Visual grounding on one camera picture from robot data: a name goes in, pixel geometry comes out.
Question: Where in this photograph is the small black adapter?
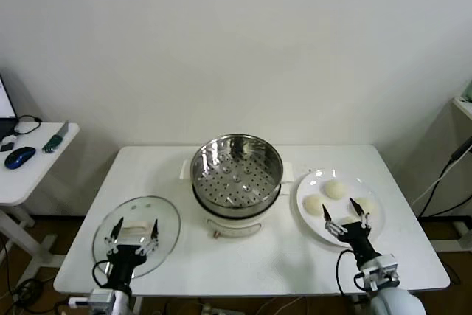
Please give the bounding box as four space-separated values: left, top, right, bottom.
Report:
0 134 18 153

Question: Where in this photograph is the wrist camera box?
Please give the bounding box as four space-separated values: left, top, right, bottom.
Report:
363 254 401 292
69 288 116 311

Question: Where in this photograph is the white side table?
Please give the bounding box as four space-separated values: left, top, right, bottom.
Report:
0 122 81 270

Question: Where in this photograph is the white wall cable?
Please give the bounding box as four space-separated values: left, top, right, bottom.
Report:
411 173 455 207

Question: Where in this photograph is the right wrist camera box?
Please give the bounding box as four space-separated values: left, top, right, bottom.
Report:
363 254 401 292

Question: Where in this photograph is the steel steamer basket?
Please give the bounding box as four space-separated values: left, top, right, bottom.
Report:
179 133 295 218

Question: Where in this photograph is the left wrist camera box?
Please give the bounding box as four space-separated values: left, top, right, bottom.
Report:
69 288 116 311

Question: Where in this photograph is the black laptop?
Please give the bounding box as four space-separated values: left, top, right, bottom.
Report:
0 73 19 139

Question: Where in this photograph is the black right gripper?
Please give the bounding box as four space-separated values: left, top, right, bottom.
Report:
322 198 383 264

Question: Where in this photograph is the black floor cable bundle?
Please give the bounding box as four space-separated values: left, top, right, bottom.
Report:
0 235 56 314

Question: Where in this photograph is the white round plate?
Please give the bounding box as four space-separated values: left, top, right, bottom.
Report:
296 169 387 249

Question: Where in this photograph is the black cable with plug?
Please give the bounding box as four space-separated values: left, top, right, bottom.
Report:
418 143 472 218

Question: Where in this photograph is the black looped cable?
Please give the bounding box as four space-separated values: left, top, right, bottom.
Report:
13 114 42 136

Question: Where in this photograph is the green handled knife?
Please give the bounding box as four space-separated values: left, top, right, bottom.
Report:
41 120 70 154

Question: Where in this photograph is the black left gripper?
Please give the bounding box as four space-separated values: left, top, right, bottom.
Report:
104 218 160 289

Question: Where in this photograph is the blue computer mouse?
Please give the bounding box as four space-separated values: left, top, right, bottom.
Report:
4 146 37 169

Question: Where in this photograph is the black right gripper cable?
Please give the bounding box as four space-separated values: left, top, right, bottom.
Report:
335 249 369 298

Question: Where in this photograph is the glass pot lid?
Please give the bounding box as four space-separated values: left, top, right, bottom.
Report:
91 195 181 280

